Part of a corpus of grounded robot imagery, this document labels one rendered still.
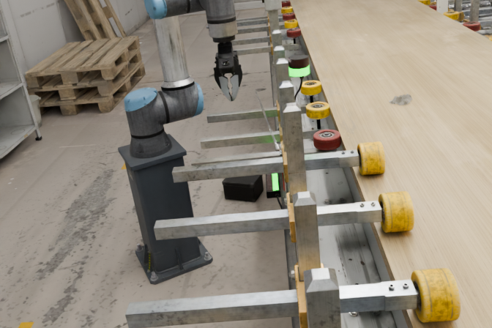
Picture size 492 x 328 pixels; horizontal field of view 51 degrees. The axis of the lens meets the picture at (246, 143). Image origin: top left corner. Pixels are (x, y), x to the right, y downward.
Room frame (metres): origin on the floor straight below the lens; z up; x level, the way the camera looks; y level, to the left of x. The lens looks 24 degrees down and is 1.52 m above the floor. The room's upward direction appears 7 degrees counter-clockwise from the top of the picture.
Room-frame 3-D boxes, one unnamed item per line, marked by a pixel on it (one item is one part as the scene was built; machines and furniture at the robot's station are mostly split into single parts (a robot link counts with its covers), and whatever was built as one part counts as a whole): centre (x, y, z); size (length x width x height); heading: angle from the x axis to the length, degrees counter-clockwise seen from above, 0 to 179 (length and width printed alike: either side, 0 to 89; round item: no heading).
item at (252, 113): (1.91, -0.08, 0.80); 0.44 x 0.03 x 0.04; 86
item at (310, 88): (1.89, -0.27, 0.85); 0.08 x 0.08 x 0.11
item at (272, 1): (2.20, -0.18, 1.18); 0.07 x 0.07 x 0.08; 86
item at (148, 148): (2.16, 0.43, 0.65); 0.19 x 0.19 x 0.10
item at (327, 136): (1.39, -0.24, 0.85); 0.08 x 0.08 x 0.11
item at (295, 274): (0.67, -0.08, 0.95); 0.14 x 0.06 x 0.05; 176
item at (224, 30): (1.62, 0.03, 1.21); 0.10 x 0.09 x 0.05; 87
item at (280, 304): (0.66, -0.02, 0.95); 0.50 x 0.04 x 0.04; 86
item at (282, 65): (1.44, -0.13, 0.90); 0.04 x 0.04 x 0.48; 86
